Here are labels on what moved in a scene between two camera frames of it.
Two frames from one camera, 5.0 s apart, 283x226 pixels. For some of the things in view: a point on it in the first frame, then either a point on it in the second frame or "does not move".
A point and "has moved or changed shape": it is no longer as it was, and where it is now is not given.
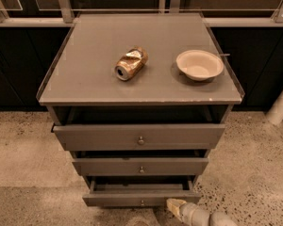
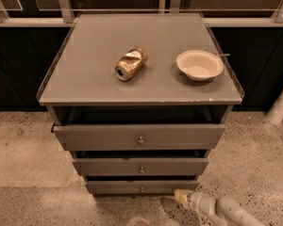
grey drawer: x=139 y=129 does not move
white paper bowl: x=200 y=65 does not move
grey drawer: x=140 y=190 has moved or changed shape
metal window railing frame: x=64 y=16 does not move
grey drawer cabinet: x=140 y=99 does not move
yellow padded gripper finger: x=174 y=204 → x=182 y=195
